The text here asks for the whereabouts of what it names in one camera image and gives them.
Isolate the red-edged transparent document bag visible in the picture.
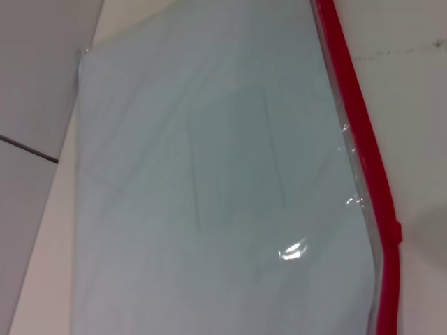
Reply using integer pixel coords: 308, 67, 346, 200
71, 0, 404, 335

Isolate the light blue paper sheet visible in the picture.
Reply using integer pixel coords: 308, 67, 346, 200
75, 0, 381, 335

